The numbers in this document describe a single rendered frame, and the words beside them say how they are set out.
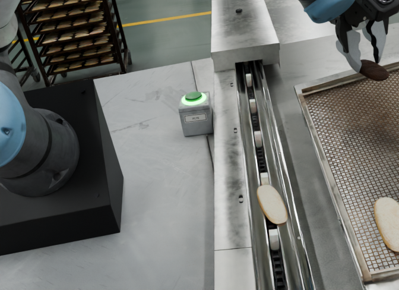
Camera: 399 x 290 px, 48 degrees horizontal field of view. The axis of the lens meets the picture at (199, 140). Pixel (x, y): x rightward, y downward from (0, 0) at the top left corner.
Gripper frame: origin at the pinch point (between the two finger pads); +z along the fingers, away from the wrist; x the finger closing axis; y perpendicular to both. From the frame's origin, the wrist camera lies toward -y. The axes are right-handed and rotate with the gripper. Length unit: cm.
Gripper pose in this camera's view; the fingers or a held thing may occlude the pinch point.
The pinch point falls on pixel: (369, 62)
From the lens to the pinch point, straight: 90.5
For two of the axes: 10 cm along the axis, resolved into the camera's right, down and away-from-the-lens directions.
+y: -2.8, -4.2, 8.6
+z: 3.3, 8.0, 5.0
